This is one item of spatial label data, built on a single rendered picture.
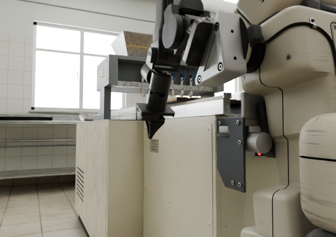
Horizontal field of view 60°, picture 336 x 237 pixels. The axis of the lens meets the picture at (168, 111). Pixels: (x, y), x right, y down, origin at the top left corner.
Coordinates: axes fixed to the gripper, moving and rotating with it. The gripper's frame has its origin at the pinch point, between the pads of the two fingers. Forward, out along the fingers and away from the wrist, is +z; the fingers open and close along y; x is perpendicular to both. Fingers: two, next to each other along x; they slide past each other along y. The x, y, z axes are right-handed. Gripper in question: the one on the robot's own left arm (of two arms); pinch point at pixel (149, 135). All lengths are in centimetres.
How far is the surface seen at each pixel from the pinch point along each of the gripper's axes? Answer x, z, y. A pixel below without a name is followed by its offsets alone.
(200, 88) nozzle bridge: -74, 8, -59
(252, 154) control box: 7.9, 2.9, -34.1
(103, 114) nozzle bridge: -74, 28, -2
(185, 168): -9.6, 19.7, -21.5
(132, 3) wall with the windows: -431, -14, -109
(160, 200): -23, 47, -22
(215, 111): -2.6, -7.5, -22.4
